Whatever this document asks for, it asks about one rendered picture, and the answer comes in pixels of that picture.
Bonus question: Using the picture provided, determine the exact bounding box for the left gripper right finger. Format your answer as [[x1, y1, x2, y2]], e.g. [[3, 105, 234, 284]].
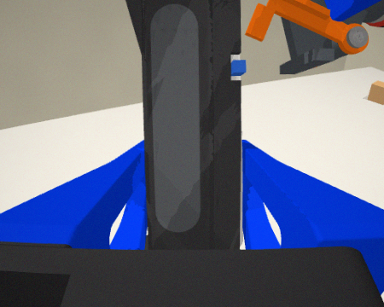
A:
[[242, 140, 384, 294]]

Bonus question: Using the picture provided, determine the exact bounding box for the tan cube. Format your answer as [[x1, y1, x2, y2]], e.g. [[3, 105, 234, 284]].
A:
[[367, 81, 384, 105]]

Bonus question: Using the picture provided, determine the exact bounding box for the red and black hose nozzle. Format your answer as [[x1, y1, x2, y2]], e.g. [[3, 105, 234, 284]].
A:
[[126, 0, 384, 250]]

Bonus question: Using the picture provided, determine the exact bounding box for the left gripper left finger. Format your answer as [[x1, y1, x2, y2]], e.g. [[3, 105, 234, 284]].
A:
[[0, 141, 148, 249]]

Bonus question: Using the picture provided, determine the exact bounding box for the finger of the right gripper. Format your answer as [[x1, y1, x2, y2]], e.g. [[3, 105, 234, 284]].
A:
[[324, 0, 381, 21]]

